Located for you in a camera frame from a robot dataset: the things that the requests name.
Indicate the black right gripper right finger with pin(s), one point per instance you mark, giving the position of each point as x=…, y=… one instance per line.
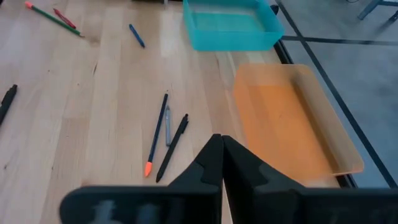
x=264, y=202

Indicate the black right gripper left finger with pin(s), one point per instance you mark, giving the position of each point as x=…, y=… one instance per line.
x=199, y=193

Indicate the grey crayon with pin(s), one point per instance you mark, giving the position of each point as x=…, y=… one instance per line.
x=168, y=127

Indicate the navy pencil orange eraser cap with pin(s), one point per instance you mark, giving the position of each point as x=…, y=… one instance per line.
x=157, y=130

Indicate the blue crayon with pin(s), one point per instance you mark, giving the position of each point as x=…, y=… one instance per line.
x=136, y=35

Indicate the black pen white scale print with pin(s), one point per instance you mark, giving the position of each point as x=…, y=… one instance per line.
x=7, y=99

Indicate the red crayon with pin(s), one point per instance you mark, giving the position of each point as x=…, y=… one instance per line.
x=64, y=18

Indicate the green pencil orange eraser cap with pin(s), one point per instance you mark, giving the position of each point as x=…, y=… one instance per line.
x=53, y=18

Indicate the translucent orange plastic bin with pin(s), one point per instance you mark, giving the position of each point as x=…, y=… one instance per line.
x=280, y=124

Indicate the translucent teal plastic bin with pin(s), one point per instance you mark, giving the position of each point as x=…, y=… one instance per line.
x=233, y=40

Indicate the grey metal furniture leg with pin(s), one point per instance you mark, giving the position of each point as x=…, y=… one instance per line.
x=370, y=7

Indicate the black aluminium table frame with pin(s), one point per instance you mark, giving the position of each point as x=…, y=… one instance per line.
x=283, y=53

